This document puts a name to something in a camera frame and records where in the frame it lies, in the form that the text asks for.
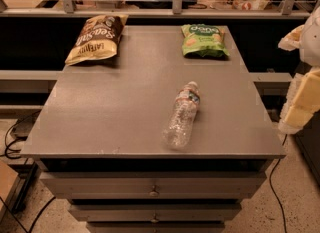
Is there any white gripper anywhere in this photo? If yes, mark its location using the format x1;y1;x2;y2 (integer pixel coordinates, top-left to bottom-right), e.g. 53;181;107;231
278;7;320;134

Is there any clear plastic water bottle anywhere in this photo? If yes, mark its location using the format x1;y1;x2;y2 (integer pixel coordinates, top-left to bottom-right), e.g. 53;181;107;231
163;81;200;150

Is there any green chip bag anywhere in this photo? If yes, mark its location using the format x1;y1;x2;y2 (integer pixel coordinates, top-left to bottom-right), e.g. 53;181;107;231
181;24;229;58

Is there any brown sea salt chip bag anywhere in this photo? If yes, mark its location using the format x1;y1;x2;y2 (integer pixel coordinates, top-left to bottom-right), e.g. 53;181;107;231
65;14;128;65

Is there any middle drawer with knob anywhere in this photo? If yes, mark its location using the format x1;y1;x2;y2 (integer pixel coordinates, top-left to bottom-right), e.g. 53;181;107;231
69;204;241;223

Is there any drawer with knob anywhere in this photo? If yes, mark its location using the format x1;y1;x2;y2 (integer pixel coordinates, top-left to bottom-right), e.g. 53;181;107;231
40;172;266;200
69;204;241;223

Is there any grey drawer cabinet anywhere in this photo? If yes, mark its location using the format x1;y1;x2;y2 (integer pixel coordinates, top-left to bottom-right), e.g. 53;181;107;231
20;25;287;233

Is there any bottom drawer front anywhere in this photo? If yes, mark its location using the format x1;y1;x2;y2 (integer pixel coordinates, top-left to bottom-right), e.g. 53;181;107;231
87;222;224;233

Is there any top drawer with knob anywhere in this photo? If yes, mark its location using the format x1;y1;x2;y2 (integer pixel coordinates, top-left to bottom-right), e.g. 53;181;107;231
40;172;266;200

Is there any grey power box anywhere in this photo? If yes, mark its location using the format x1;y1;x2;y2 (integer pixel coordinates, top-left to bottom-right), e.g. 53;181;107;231
10;112;39;138

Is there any black cable right floor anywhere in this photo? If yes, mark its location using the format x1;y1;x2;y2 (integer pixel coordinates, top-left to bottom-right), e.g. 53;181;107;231
268;133;289;233

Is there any black cables left floor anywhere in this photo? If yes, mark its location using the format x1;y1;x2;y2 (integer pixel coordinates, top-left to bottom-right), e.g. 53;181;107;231
0;110;56;233

